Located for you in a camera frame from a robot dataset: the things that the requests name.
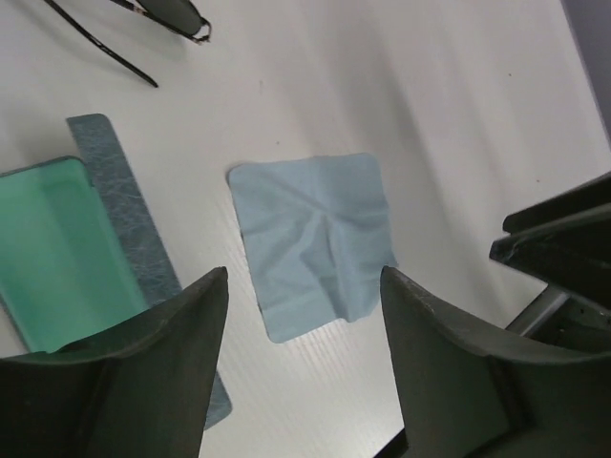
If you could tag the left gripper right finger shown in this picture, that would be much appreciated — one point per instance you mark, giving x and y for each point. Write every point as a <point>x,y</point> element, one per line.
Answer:
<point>468,388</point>

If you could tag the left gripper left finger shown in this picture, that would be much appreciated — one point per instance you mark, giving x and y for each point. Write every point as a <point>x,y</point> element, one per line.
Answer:
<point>141,388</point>

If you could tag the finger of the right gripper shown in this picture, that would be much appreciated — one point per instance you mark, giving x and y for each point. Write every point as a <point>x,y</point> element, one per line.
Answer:
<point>563,241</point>

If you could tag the blue glasses case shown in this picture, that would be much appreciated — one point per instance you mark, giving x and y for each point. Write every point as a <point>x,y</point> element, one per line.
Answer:
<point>79,250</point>

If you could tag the light blue cleaning cloth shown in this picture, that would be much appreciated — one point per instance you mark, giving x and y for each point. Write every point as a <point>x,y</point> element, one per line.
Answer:
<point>316,236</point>

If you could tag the black frame sunglasses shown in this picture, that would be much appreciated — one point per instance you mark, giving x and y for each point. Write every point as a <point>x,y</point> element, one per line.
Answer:
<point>147,47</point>

